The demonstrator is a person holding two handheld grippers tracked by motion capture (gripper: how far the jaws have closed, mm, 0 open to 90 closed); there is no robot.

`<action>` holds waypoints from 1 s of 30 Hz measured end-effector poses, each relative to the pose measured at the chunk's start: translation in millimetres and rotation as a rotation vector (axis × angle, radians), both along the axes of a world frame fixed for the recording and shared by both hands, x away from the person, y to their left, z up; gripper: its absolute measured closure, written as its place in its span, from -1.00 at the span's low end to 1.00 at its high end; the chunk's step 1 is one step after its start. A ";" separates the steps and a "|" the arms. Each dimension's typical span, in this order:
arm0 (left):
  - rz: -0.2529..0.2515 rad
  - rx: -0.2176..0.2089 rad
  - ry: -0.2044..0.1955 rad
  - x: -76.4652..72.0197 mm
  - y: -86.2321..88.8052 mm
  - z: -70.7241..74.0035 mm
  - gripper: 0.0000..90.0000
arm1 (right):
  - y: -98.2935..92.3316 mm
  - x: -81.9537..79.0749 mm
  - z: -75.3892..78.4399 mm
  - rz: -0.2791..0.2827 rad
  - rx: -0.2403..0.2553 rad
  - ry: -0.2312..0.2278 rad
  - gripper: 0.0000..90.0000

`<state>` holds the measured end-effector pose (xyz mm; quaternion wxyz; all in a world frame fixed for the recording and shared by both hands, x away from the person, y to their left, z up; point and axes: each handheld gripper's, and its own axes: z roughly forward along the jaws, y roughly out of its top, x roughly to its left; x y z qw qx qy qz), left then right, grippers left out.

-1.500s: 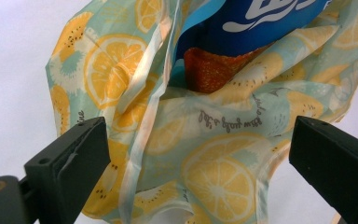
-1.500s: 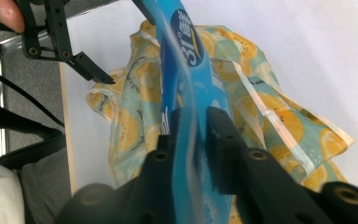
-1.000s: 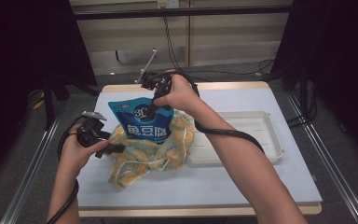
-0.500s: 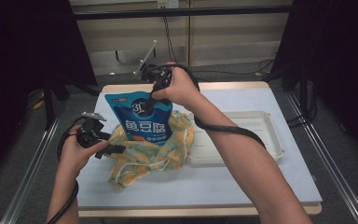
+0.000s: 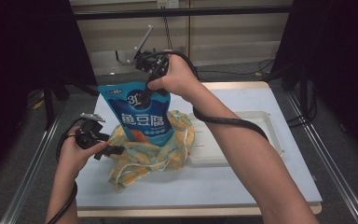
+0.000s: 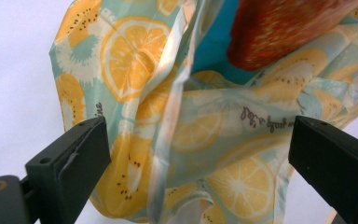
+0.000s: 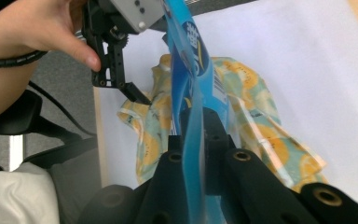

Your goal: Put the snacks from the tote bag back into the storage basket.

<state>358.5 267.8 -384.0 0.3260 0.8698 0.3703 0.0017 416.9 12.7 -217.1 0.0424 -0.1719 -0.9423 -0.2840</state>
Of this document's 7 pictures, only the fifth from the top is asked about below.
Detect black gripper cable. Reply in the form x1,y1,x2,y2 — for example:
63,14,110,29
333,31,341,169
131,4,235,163
141,50,269,143
46,118,85,224

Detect white wall socket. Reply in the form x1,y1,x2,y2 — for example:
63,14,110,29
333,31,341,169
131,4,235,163
157,0,180,9

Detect blue food pouch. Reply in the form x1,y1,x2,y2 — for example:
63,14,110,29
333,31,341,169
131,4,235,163
97,81,175,147

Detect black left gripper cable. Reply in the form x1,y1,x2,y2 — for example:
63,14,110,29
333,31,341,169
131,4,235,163
46,118,85,224

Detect person's left hand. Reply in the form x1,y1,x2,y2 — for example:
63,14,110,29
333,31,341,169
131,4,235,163
55,133,108,183

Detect dark curtain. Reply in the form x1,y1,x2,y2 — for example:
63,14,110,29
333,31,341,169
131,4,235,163
268,0,358,162
0,0,99,185

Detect black floor cables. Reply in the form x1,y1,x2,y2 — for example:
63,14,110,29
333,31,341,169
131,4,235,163
287,83,321,127

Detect white plastic tray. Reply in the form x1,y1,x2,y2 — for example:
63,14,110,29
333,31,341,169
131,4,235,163
186,110,285,167

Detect person's right hand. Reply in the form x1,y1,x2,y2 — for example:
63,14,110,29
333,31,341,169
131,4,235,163
147,49,206,104

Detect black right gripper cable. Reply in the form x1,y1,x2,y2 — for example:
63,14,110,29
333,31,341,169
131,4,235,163
141,50,269,143

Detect black hanging cable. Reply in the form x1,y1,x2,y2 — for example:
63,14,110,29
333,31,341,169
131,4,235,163
162,15,276,77

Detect black stand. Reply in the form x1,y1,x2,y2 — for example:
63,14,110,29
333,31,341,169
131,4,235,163
41,77,101,130

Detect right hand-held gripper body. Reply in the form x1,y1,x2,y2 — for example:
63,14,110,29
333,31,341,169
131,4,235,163
127,24,171,83

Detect yellow tape strip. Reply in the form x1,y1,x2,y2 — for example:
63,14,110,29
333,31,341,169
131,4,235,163
32,98,46,110

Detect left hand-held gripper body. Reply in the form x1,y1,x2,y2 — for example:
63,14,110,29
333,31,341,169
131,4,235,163
74,112,106,149

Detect white topped wooden table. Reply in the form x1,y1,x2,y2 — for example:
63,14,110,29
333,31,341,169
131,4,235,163
76,81,324,218

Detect black horizontal bar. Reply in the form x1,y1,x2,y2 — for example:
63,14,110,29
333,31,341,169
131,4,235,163
73,5,293,21

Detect green orange patterned cloth bag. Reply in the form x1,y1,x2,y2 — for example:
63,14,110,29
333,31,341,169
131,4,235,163
106,110,197,191

